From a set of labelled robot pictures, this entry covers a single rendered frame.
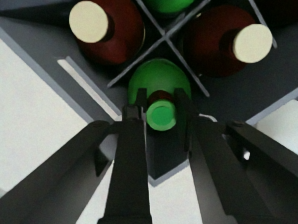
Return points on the white bottle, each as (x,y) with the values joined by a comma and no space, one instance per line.
(282,125)

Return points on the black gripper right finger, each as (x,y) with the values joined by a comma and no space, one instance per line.
(225,193)

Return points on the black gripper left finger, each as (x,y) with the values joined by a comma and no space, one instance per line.
(59,189)

